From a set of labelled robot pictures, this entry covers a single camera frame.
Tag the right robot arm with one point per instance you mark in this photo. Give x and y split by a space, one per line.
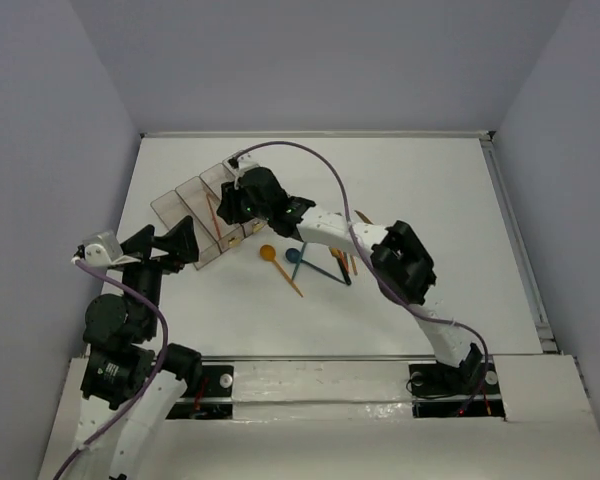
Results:
403 268

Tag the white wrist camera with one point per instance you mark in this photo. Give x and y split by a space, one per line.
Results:
239 165
103 250

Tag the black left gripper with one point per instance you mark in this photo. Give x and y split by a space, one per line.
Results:
150 262

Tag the yellow plastic spoon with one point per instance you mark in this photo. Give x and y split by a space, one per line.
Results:
268 253

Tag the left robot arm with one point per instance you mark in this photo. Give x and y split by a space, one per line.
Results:
134 375

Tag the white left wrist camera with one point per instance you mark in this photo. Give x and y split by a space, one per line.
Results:
103 250

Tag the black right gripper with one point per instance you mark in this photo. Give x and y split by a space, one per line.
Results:
228 207

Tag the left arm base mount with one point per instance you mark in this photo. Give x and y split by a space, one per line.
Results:
211 399

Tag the dark blue plastic spoon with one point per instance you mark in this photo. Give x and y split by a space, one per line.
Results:
289 255

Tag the orange plastic knife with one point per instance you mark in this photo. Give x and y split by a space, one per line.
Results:
353 264

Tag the teal plastic fork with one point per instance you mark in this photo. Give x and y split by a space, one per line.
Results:
298 260

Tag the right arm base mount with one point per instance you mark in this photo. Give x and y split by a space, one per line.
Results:
434 396

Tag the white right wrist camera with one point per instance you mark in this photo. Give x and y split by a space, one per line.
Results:
239 165

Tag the gold knife dark handle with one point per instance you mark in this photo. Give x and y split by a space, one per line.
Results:
344 272

